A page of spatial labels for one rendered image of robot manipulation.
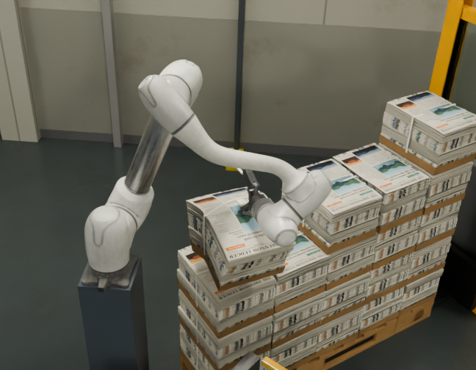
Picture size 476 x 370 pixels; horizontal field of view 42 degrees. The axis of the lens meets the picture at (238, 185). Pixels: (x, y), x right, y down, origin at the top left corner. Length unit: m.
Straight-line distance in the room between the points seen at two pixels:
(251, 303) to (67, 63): 2.98
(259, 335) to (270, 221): 0.90
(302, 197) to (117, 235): 0.68
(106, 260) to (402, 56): 3.14
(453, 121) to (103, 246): 1.71
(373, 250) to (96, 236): 1.38
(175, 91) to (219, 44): 2.80
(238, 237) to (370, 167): 0.93
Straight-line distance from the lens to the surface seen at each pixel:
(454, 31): 3.52
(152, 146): 2.24
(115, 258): 2.33
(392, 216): 2.98
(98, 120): 5.25
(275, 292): 2.73
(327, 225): 2.74
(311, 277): 2.84
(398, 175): 3.00
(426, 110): 3.14
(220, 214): 2.40
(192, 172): 4.85
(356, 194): 2.82
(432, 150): 3.02
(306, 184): 2.08
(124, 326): 2.51
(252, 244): 2.33
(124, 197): 2.38
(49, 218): 4.50
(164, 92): 1.96
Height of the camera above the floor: 2.62
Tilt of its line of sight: 34 degrees down
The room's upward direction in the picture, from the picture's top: 2 degrees clockwise
